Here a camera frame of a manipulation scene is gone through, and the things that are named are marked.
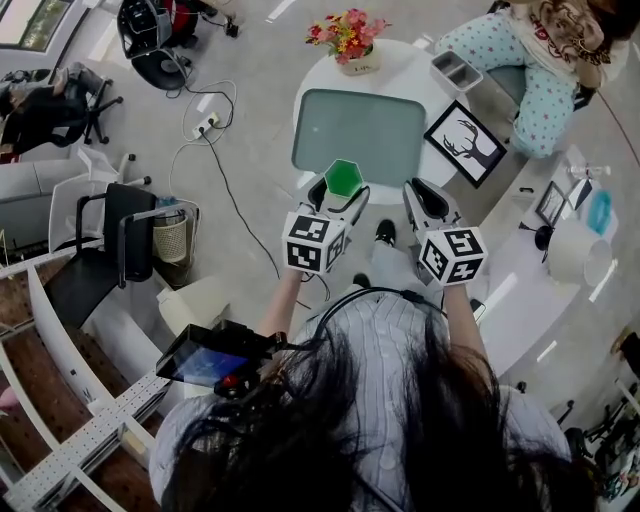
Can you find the clear glass bottle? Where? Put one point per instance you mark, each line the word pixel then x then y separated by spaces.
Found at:
pixel 587 170

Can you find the white two-compartment box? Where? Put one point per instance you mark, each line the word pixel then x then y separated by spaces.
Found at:
pixel 456 70

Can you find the person's left forearm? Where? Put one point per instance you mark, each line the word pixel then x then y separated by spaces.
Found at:
pixel 280 310

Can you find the beige wicker basket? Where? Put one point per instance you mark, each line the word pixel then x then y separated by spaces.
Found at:
pixel 170 239

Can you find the grey cabinet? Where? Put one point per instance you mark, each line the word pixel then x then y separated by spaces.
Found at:
pixel 25 195

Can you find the white perforated beam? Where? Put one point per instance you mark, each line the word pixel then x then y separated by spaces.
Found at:
pixel 85 440

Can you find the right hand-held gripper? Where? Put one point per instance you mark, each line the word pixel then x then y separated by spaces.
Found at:
pixel 452 255

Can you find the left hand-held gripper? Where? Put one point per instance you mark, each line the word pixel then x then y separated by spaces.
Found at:
pixel 310 245

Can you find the black framed deer picture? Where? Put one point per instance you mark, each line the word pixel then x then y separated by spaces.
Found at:
pixel 465 144

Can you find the black and white wheeled device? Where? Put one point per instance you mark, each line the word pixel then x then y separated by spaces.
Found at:
pixel 150 45

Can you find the black armchair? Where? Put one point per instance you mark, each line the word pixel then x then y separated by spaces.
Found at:
pixel 120 240

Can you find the white pot of flowers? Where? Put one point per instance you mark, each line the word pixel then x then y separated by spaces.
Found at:
pixel 350 40

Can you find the black lamp base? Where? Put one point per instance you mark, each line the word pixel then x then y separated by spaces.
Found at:
pixel 542 237

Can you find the grey chair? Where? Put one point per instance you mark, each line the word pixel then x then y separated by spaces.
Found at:
pixel 507 80

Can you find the white waste bin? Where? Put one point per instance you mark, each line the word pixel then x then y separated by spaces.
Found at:
pixel 192 310

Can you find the white curved shelf unit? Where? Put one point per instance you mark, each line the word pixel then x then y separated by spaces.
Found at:
pixel 55 325

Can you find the black chest-mounted screen device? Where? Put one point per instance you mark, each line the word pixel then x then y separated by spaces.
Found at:
pixel 200 360

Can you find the white power strip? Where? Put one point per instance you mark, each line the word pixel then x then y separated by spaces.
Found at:
pixel 206 126

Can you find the round white side table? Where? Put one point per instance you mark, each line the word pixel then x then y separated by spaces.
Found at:
pixel 405 70

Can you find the teal glass ornament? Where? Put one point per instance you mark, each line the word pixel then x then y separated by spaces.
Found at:
pixel 599 212

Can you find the grey-green rectangular plastic tray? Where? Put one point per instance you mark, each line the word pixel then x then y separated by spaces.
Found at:
pixel 360 127

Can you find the person's striped shirt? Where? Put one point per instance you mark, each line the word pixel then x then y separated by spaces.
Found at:
pixel 385 360

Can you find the person's right forearm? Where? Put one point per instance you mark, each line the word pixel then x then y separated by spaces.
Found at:
pixel 462 325

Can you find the black swivel office chair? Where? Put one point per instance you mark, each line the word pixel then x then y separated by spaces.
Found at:
pixel 97 110

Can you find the black sneaker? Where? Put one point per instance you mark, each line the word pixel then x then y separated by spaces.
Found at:
pixel 362 281
pixel 385 233

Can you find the white low table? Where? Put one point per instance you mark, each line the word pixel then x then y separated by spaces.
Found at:
pixel 520 310

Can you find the person's grey trouser leg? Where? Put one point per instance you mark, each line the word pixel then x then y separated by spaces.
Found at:
pixel 397 267

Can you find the green hexagonal cup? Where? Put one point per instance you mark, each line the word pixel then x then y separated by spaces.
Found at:
pixel 342 176

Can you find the white lamp shade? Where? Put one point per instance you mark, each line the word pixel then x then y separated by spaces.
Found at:
pixel 575 255

